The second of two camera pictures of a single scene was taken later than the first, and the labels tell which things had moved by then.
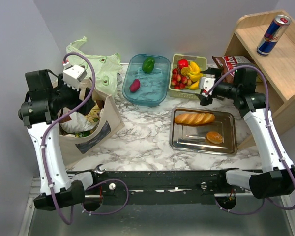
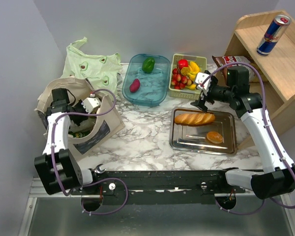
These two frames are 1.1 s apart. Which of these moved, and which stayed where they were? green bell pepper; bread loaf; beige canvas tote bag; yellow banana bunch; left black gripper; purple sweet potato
Moved: left black gripper; beige canvas tote bag
Stayed: green bell pepper; bread loaf; yellow banana bunch; purple sweet potato
